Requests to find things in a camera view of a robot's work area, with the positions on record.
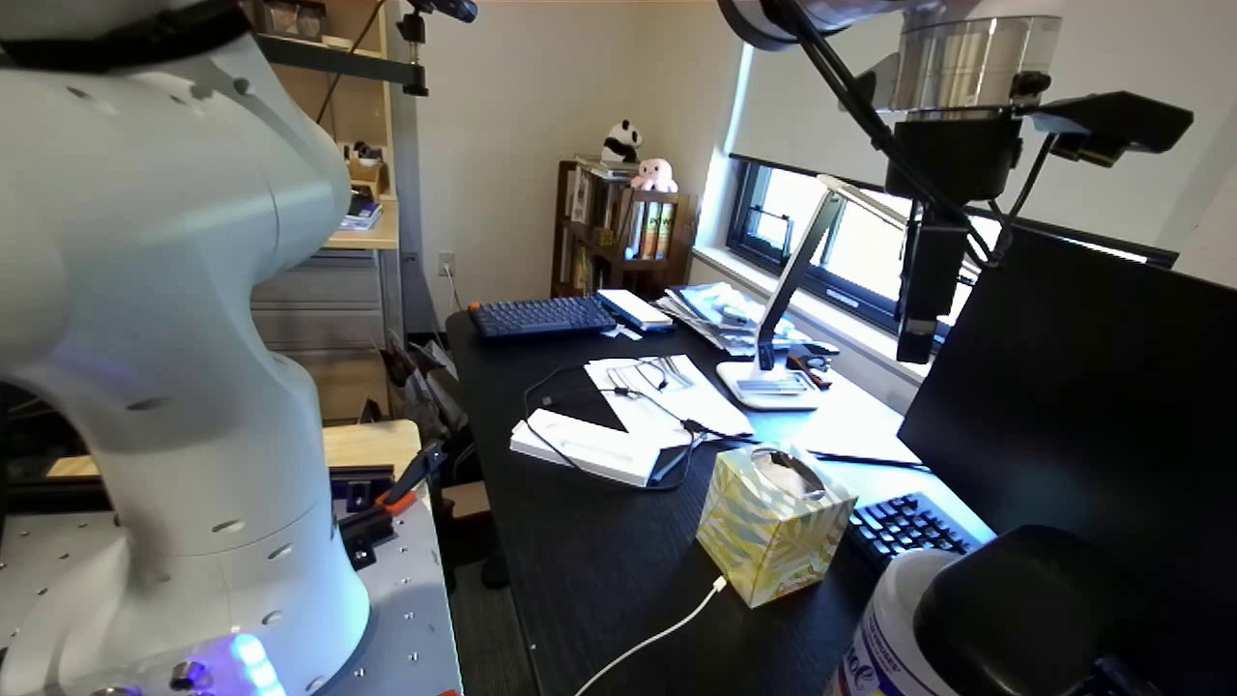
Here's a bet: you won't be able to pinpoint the blue keyboard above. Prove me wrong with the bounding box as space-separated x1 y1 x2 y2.
469 294 623 343

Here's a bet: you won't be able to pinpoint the stack of books and papers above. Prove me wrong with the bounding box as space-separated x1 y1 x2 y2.
652 279 802 363

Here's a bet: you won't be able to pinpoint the light wooden shelf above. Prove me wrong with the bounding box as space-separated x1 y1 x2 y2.
254 0 432 254

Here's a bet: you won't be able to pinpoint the black computer monitor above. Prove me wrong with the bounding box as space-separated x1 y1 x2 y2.
842 223 1237 696

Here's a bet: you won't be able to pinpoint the black and red tools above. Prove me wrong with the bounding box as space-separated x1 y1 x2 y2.
330 442 449 573

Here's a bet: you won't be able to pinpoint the panda plush toy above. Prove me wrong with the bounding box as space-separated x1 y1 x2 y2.
594 114 644 178

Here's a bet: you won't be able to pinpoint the white folded booklet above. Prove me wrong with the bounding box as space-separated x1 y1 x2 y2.
505 404 678 493

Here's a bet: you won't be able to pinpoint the yellow patterned tissue box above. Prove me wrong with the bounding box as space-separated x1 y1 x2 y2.
693 443 858 612

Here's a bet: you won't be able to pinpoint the black window frame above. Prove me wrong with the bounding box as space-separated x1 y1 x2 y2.
723 151 1008 354

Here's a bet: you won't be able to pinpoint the papers stack on desk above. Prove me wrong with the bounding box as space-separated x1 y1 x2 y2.
519 350 728 493

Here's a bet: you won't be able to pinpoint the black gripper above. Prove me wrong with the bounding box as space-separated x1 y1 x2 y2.
885 108 1034 363

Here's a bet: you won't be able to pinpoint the disinfecting wipes canister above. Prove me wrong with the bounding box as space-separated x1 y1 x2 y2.
833 520 1143 696

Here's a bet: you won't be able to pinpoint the cream roller blind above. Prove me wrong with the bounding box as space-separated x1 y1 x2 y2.
720 0 1237 254

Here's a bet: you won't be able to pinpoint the dark wooden bookshelf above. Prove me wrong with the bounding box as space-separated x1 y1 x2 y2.
550 158 701 305

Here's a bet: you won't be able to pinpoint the black pen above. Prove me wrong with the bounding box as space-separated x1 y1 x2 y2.
807 443 923 473

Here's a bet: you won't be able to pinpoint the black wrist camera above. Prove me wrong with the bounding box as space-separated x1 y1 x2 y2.
1017 87 1199 172

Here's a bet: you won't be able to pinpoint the grey camera stand pole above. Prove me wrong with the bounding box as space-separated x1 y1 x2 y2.
385 0 483 341

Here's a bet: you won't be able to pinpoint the white charger cable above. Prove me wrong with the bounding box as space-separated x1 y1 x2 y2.
574 573 736 696

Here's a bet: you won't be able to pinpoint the white desk lamp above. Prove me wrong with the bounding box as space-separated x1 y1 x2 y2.
711 172 995 416

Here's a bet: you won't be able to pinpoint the white perforated mounting table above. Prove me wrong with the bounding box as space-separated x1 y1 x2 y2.
0 508 469 696

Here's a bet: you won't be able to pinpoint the pink plush toy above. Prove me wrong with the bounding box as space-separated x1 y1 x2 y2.
630 153 686 202

